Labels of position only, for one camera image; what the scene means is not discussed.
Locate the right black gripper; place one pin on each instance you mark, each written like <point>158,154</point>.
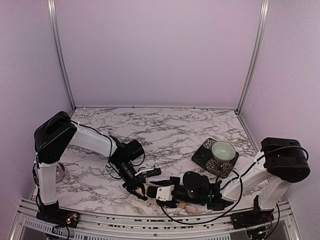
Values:
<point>173,191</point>

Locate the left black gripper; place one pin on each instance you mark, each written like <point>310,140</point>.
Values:
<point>134,183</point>

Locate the beige folding umbrella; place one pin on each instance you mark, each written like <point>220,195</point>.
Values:
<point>182,205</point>

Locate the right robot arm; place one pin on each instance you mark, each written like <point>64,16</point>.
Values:
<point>281,161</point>

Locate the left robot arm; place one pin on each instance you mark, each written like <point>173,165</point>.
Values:
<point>59,134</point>

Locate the black floral square plate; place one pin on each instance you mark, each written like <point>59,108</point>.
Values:
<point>204,158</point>

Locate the pale green ceramic bowl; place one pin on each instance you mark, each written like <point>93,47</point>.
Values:
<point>223,151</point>

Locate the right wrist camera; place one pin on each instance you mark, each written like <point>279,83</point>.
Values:
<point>164,193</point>

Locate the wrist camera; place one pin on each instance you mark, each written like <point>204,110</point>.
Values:
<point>164,193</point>
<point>149,172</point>

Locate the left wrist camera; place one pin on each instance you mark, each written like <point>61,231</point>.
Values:
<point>149,172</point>

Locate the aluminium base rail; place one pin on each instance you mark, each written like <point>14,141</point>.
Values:
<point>102,226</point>

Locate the left aluminium frame post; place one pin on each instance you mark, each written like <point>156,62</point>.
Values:
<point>59,52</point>

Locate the aluminium frame post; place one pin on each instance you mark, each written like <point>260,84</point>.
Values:
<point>261,26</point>
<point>59,52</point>

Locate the right aluminium frame post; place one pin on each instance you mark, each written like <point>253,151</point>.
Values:
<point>261,26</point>

